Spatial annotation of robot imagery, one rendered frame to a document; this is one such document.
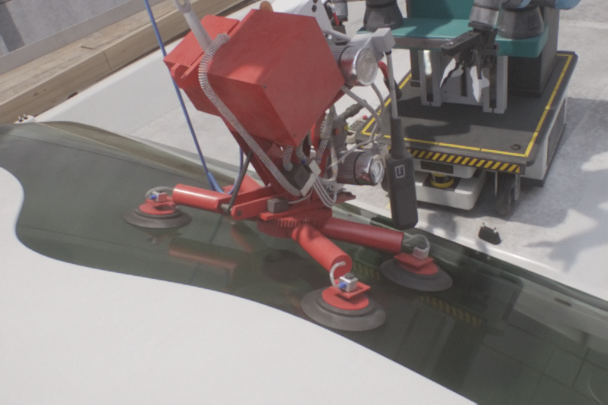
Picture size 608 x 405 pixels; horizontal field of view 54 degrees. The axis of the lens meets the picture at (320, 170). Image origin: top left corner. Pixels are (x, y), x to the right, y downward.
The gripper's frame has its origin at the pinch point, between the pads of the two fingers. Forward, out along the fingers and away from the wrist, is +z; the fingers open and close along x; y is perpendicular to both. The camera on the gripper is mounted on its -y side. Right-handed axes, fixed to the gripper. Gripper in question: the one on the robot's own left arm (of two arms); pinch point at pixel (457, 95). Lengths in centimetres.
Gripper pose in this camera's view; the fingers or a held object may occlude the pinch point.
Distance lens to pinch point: 178.9
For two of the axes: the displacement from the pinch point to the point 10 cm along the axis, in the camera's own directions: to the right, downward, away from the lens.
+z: -1.9, 9.3, 3.2
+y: 8.5, -0.1, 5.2
